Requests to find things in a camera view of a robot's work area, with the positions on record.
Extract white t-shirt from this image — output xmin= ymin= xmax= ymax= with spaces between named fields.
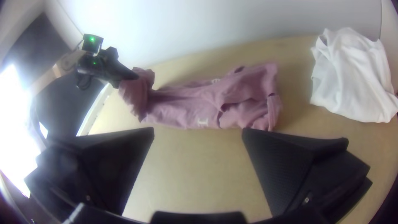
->
xmin=310 ymin=27 xmax=398 ymax=124

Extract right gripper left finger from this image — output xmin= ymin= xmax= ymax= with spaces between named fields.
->
xmin=24 ymin=127 xmax=155 ymax=218

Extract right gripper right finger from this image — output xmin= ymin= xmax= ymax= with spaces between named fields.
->
xmin=242 ymin=127 xmax=373 ymax=217

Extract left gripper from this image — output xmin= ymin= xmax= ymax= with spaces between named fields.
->
xmin=96 ymin=55 xmax=140 ymax=89

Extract mauve t-shirt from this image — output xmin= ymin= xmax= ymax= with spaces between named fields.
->
xmin=118 ymin=62 xmax=283 ymax=132

